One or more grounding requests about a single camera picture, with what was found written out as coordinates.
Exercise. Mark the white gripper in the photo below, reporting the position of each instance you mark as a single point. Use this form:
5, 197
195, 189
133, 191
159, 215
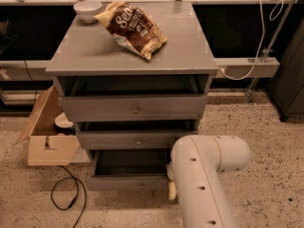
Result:
172, 190

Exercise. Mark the grey bottom drawer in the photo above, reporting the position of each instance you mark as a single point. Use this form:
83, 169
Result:
129, 169

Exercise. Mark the grey drawer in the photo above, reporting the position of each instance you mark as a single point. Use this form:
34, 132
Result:
102, 140
129, 169
132, 108

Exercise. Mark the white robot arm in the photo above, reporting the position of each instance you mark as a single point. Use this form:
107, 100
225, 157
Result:
196, 163

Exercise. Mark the grey top drawer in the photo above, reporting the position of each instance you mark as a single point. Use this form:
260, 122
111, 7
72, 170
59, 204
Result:
132, 108

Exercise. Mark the grey middle drawer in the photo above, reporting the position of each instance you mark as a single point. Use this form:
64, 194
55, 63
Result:
102, 140

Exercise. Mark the grey drawer cabinet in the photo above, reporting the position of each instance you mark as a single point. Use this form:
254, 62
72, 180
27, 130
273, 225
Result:
91, 63

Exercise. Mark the open cardboard box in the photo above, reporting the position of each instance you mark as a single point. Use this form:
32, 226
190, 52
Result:
46, 147

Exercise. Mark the white bowl in box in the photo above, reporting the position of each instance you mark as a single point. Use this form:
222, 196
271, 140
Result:
62, 121

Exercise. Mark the dark grey cabinet right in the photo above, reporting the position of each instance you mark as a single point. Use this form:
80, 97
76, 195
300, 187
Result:
286, 90

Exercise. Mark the brown yellow chip bag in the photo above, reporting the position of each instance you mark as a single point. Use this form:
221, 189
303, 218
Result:
132, 28

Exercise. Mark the white ceramic bowl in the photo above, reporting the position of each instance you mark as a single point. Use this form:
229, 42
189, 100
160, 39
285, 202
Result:
87, 10

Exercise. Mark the grey wall rail ledge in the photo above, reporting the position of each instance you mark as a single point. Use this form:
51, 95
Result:
233, 67

